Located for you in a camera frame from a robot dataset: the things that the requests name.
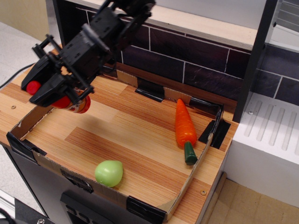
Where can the white toy sink drainboard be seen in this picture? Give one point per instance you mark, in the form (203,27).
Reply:
(264,153)

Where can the red hot sauce bottle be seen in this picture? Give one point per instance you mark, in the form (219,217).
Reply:
(77,105)

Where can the black vertical post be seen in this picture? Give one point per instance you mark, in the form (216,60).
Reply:
(263,37)

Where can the light wooden shelf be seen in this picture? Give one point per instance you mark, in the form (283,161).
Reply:
(201,25)

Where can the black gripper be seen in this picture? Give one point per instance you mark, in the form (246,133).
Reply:
(64,75)

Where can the orange toy carrot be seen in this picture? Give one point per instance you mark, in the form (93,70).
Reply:
(185,132)

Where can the black toy oven panel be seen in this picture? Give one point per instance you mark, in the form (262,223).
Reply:
(93,210)

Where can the green toy pear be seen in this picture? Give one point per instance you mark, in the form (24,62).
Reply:
(109,173)

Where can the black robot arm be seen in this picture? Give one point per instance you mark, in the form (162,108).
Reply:
(126,15)

